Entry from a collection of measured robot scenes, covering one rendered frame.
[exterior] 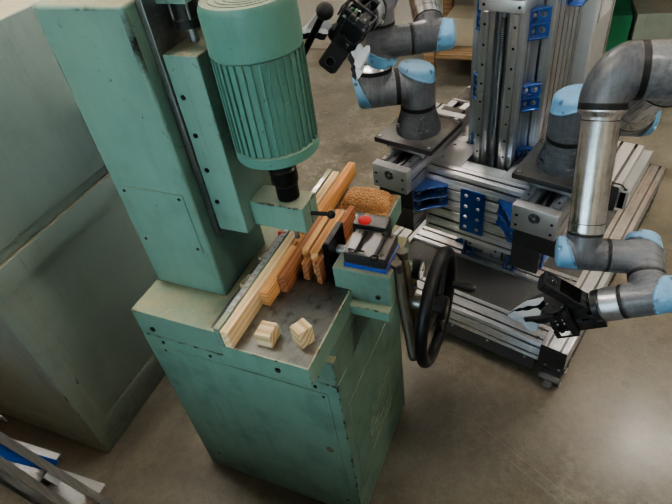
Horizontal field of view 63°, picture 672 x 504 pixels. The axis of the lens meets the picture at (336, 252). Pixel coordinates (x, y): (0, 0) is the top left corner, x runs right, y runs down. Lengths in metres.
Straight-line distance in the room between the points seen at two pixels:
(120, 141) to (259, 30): 0.44
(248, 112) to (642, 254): 0.87
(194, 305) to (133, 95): 0.56
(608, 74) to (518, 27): 0.52
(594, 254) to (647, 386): 1.05
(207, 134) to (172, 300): 0.51
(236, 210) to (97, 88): 0.37
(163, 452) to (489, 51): 1.75
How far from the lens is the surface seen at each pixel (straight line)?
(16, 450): 1.56
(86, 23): 1.16
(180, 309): 1.45
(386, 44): 1.42
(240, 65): 1.01
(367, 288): 1.21
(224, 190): 1.23
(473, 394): 2.14
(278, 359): 1.13
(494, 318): 2.07
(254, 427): 1.69
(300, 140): 1.09
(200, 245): 1.33
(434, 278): 1.18
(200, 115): 1.14
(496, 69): 1.83
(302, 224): 1.23
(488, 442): 2.05
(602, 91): 1.25
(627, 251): 1.33
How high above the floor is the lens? 1.78
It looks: 41 degrees down
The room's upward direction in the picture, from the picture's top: 9 degrees counter-clockwise
